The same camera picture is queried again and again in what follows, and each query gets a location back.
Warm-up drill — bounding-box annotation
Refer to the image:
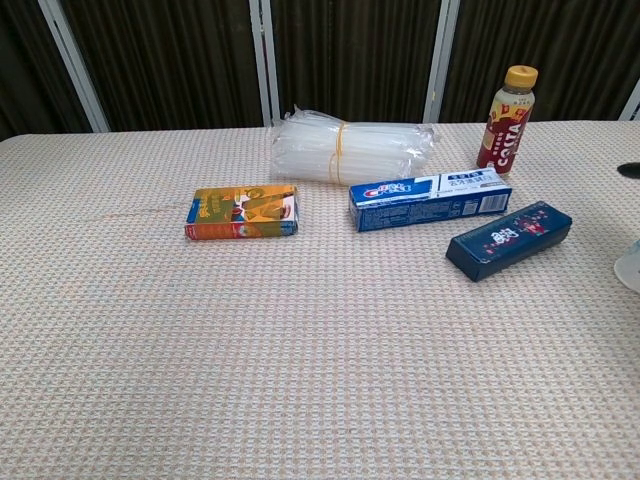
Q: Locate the white paper cup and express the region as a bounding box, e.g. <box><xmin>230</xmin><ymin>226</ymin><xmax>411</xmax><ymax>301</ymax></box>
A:
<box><xmin>613</xmin><ymin>238</ymin><xmax>640</xmax><ymax>292</ymax></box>

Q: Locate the Costa coffee bottle yellow cap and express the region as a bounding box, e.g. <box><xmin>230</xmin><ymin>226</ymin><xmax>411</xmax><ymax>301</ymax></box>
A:
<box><xmin>475</xmin><ymin>64</ymin><xmax>541</xmax><ymax>181</ymax></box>

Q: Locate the dark pleated curtain panel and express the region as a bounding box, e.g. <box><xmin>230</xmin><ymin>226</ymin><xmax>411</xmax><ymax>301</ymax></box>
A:
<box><xmin>439</xmin><ymin>0</ymin><xmax>640</xmax><ymax>124</ymax></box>
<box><xmin>59</xmin><ymin>0</ymin><xmax>265</xmax><ymax>132</ymax></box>
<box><xmin>269</xmin><ymin>0</ymin><xmax>444</xmax><ymax>124</ymax></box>
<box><xmin>0</xmin><ymin>0</ymin><xmax>94</xmax><ymax>142</ymax></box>

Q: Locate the dark blue rectangular box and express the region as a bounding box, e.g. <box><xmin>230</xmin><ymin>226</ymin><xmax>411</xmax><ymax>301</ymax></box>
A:
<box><xmin>445</xmin><ymin>200</ymin><xmax>575</xmax><ymax>284</ymax></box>

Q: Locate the blue and white toothpaste box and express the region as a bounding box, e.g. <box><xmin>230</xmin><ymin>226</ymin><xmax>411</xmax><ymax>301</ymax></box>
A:
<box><xmin>347</xmin><ymin>166</ymin><xmax>515</xmax><ymax>233</ymax></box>

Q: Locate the bundle of clear plastic straws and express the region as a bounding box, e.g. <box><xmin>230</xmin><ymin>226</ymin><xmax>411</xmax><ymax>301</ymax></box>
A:
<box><xmin>269</xmin><ymin>104</ymin><xmax>437</xmax><ymax>186</ymax></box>

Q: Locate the orange and yellow carton box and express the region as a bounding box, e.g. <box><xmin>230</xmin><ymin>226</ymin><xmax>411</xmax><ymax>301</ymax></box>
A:
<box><xmin>183</xmin><ymin>184</ymin><xmax>300</xmax><ymax>243</ymax></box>

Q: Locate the beige woven tablecloth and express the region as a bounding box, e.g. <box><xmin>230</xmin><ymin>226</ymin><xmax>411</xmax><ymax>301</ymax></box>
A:
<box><xmin>0</xmin><ymin>118</ymin><xmax>640</xmax><ymax>480</ymax></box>

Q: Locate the white partition frame post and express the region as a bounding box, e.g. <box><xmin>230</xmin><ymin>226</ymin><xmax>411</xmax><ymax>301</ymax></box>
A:
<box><xmin>618</xmin><ymin>83</ymin><xmax>640</xmax><ymax>122</ymax></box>
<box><xmin>38</xmin><ymin>0</ymin><xmax>111</xmax><ymax>134</ymax></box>
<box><xmin>248</xmin><ymin>0</ymin><xmax>282</xmax><ymax>127</ymax></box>
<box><xmin>428</xmin><ymin>0</ymin><xmax>460</xmax><ymax>125</ymax></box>

